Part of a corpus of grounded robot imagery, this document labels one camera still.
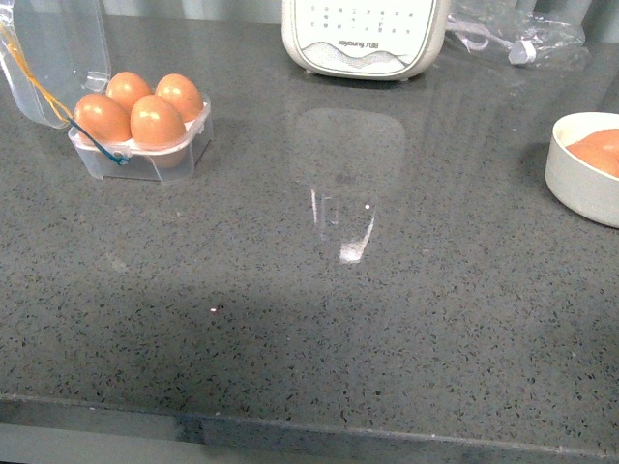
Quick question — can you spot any brown egg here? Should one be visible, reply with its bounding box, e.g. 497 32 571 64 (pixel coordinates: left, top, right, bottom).
155 73 204 123
567 129 619 178
131 95 187 169
105 72 153 113
74 93 132 143

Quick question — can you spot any clear plastic egg box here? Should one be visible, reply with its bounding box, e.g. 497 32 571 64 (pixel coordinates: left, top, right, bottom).
1 1 213 184

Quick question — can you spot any brown egg in box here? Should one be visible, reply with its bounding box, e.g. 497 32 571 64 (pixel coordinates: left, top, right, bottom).
74 93 132 143
155 73 204 123
105 72 153 113

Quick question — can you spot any brown egg front in bowl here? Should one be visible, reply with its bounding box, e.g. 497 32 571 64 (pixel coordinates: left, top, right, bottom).
567 129 619 178

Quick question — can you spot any blue rubber band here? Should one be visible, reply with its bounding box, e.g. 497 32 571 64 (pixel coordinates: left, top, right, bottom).
69 119 130 165

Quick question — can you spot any white Joyoung blender appliance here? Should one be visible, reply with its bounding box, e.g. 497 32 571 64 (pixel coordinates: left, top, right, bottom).
281 0 451 81

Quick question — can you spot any yellow rubber band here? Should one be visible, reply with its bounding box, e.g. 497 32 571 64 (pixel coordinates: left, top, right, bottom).
1 25 73 123

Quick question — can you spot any white round bowl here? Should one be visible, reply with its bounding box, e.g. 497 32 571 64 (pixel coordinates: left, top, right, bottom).
545 112 618 228

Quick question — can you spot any clear plastic bag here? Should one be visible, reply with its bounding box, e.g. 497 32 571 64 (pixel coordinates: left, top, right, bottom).
446 1 590 71

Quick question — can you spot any white power cable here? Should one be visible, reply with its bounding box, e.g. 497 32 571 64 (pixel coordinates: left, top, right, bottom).
447 13 536 66

